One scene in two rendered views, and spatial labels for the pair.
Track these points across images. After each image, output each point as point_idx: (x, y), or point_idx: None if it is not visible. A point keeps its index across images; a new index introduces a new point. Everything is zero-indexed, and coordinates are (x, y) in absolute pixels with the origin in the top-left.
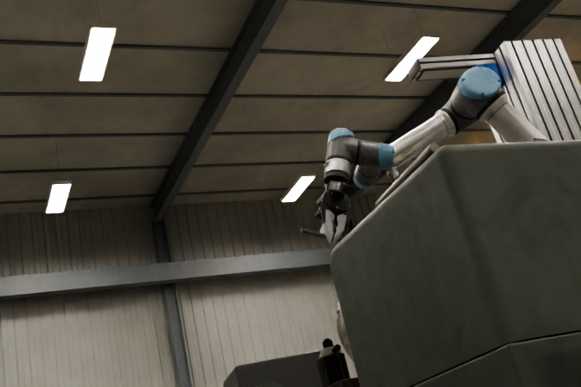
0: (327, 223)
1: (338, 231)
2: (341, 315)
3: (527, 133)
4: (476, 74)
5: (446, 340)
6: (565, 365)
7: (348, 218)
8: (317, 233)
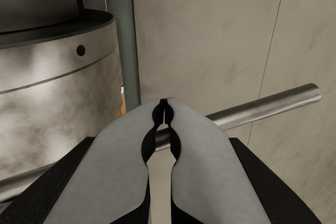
0: (214, 134)
1: (138, 116)
2: (121, 77)
3: None
4: None
5: None
6: None
7: (29, 202)
8: (236, 107)
